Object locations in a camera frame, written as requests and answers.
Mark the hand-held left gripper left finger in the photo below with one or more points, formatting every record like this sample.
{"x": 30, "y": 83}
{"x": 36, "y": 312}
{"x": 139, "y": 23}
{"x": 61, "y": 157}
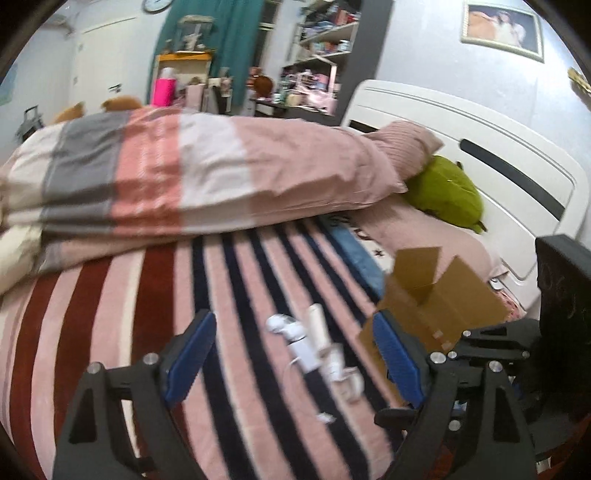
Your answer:
{"x": 191, "y": 360}

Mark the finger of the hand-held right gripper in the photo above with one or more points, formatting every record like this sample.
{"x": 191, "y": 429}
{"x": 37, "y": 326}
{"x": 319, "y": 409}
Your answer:
{"x": 399, "y": 417}
{"x": 503, "y": 344}

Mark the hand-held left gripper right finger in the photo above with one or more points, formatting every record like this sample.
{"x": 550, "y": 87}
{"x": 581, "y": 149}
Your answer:
{"x": 398, "y": 364}

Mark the small white bottle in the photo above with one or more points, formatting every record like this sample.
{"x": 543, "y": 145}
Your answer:
{"x": 333, "y": 364}

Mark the brown cardboard box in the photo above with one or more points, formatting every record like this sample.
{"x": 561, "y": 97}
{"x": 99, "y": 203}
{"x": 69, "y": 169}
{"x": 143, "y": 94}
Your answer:
{"x": 443, "y": 304}

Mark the white tube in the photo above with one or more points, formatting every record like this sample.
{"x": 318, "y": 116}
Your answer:
{"x": 317, "y": 325}

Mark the white round-headed device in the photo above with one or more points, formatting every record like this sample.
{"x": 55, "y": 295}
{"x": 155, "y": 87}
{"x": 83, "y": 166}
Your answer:
{"x": 295, "y": 344}

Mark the white paper scrap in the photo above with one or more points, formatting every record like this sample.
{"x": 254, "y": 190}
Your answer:
{"x": 326, "y": 418}

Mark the striped pink blanket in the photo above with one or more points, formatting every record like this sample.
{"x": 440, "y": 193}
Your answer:
{"x": 258, "y": 295}

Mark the blue cloth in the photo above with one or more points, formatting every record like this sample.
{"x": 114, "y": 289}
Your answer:
{"x": 360, "y": 263}

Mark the pink star-print sheet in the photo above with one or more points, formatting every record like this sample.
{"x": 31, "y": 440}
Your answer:
{"x": 415, "y": 230}

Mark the white bed headboard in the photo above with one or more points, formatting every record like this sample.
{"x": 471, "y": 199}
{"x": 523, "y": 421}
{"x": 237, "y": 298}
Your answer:
{"x": 508, "y": 152}

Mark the green plush toy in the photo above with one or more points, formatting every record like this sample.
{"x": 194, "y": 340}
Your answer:
{"x": 445, "y": 194}

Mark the folded pink grey quilt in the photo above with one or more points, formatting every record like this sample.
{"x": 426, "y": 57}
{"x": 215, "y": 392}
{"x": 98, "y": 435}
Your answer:
{"x": 184, "y": 170}

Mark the pink pillow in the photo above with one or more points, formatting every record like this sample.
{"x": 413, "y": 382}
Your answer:
{"x": 406, "y": 147}

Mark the brown plush toy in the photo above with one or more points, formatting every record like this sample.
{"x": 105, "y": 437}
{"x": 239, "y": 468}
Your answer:
{"x": 69, "y": 113}
{"x": 121, "y": 103}

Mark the dark desk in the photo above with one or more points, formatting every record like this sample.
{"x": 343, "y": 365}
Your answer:
{"x": 295, "y": 110}

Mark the pink bottle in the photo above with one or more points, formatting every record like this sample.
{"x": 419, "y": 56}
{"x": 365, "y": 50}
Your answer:
{"x": 165, "y": 90}

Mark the black folding cart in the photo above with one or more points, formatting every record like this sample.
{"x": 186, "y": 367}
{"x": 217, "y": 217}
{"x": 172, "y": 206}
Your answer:
{"x": 30, "y": 122}

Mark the yellow cabinet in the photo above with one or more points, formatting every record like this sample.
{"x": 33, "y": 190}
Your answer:
{"x": 187, "y": 57}

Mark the white door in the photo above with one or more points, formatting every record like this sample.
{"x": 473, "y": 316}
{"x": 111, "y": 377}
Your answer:
{"x": 111, "y": 60}

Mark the cluttered storage shelf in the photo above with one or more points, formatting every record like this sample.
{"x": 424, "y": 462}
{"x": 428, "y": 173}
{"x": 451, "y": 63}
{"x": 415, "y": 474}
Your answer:
{"x": 323, "y": 50}

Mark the glass display case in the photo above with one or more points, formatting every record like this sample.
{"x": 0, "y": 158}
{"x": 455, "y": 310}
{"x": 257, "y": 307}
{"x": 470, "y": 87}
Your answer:
{"x": 194, "y": 34}

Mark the teal curtain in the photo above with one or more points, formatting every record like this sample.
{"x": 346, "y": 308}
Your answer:
{"x": 231, "y": 37}

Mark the gold wall ornament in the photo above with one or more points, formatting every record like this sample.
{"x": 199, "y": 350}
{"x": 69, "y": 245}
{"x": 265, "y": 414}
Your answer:
{"x": 581, "y": 85}

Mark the framed wall picture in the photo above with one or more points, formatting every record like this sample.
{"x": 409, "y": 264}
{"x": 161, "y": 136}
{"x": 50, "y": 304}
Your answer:
{"x": 503, "y": 27}

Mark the wall clock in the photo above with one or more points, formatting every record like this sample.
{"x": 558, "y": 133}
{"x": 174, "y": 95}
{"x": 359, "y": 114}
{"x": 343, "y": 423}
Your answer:
{"x": 156, "y": 4}

